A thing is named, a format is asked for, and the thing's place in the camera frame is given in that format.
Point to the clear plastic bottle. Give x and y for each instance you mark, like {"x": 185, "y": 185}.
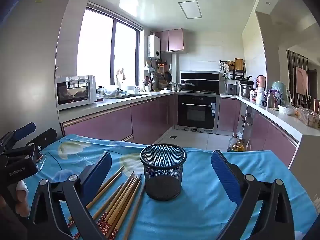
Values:
{"x": 232, "y": 143}

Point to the black wok with lid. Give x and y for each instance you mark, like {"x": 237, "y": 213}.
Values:
{"x": 187, "y": 86}

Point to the dark striped wall panel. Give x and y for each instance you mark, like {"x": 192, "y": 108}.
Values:
{"x": 291, "y": 75}

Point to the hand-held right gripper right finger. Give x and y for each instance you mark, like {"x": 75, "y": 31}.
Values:
{"x": 225, "y": 177}

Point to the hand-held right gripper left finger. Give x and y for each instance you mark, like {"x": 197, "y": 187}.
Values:
{"x": 96, "y": 177}

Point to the black range hood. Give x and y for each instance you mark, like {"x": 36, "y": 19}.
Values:
{"x": 200, "y": 78}

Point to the black built-in oven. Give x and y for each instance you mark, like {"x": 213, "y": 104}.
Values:
{"x": 196, "y": 110}

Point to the ceiling light panel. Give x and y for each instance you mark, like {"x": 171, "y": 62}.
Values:
{"x": 190, "y": 9}

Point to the white bowl with plastic bag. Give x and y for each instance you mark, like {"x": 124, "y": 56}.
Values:
{"x": 287, "y": 110}

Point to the black wall rack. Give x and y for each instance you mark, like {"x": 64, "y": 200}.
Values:
{"x": 237, "y": 73}

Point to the white pot lid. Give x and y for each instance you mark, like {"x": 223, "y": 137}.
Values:
{"x": 165, "y": 90}

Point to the white water heater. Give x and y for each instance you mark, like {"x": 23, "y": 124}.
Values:
{"x": 153, "y": 45}

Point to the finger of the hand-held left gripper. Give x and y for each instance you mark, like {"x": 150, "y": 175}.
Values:
{"x": 43, "y": 138}
{"x": 25, "y": 131}

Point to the blue floral tablecloth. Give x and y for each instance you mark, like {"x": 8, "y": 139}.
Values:
{"x": 200, "y": 217}

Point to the pink wall cabinet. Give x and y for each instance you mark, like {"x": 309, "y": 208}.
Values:
{"x": 172, "y": 40}

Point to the teal mesh food cover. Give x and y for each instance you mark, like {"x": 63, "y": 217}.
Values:
{"x": 278, "y": 88}

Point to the bunch of bamboo chopsticks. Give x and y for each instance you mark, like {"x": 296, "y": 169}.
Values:
{"x": 125, "y": 197}

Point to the white utensil crock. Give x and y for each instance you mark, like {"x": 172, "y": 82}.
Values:
{"x": 148, "y": 87}

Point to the wooden cutting board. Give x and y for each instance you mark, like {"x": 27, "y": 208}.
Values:
{"x": 238, "y": 63}

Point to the clear plastic food container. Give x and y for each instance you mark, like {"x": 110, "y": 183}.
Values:
{"x": 308, "y": 118}

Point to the person's left hand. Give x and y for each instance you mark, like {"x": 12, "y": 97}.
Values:
{"x": 22, "y": 198}

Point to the hanging frying pan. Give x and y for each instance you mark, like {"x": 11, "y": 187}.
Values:
{"x": 167, "y": 76}

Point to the steel stockpot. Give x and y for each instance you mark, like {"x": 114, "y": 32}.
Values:
{"x": 246, "y": 91}

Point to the silver rice cooker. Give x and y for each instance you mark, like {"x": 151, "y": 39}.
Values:
{"x": 231, "y": 88}

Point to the white plastic bottle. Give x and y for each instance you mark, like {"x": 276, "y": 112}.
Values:
{"x": 260, "y": 96}

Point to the large kitchen window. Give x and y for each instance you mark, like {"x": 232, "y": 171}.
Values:
{"x": 97, "y": 45}

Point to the pink kettle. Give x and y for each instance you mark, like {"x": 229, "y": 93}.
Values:
{"x": 261, "y": 81}

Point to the steel thermos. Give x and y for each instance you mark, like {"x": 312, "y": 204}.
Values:
{"x": 271, "y": 101}

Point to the pink base cabinet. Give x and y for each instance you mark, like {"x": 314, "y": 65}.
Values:
{"x": 147, "y": 120}
{"x": 275, "y": 140}

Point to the black mesh holder cup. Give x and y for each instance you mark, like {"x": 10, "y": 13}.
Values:
{"x": 162, "y": 180}

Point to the pink framed wall painting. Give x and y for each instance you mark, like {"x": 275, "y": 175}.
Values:
{"x": 301, "y": 80}

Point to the yellow cooking oil bottle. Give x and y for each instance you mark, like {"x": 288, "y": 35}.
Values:
{"x": 241, "y": 145}

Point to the white microwave oven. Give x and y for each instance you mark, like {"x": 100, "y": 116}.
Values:
{"x": 75, "y": 92}

